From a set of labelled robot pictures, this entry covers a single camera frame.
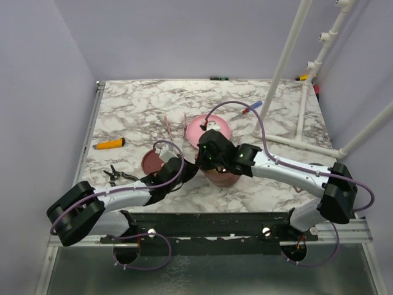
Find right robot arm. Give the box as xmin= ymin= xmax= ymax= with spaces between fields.
xmin=196 ymin=130 xmax=357 ymax=240

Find aluminium table edge rail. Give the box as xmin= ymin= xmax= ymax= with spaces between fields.
xmin=71 ymin=81 xmax=106 ymax=187

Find dark pink round lid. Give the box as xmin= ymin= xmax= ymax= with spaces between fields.
xmin=141 ymin=149 xmax=164 ymax=175

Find pink steel lunch pot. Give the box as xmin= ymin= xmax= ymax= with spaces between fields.
xmin=202 ymin=170 xmax=240 ymax=181

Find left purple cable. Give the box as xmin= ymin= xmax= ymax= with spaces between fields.
xmin=49 ymin=140 xmax=185 ymax=271

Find green black screwdriver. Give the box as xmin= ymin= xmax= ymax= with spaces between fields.
xmin=210 ymin=76 xmax=229 ymax=81

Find pink food plate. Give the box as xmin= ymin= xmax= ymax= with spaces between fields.
xmin=186 ymin=114 xmax=231 ymax=148

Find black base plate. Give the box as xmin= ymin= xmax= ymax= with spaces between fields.
xmin=97 ymin=213 xmax=317 ymax=256

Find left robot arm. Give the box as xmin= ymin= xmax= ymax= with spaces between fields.
xmin=47 ymin=157 xmax=198 ymax=246

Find dark red steel lunch pot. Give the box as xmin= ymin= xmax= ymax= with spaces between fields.
xmin=211 ymin=178 xmax=239 ymax=187

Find pink food tongs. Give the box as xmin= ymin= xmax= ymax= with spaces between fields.
xmin=164 ymin=113 xmax=187 ymax=140

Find yellow utility knife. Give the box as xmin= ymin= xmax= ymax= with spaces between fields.
xmin=93 ymin=138 xmax=125 ymax=150

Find transparent grey pot lid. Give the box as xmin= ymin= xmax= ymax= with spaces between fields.
xmin=293 ymin=186 xmax=303 ymax=193

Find red blue screwdriver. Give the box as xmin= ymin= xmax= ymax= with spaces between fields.
xmin=231 ymin=100 xmax=263 ymax=120

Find white pipe frame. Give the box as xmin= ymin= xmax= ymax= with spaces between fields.
xmin=265 ymin=1 xmax=392 ymax=159

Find black pliers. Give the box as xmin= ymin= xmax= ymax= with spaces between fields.
xmin=103 ymin=165 xmax=139 ymax=187

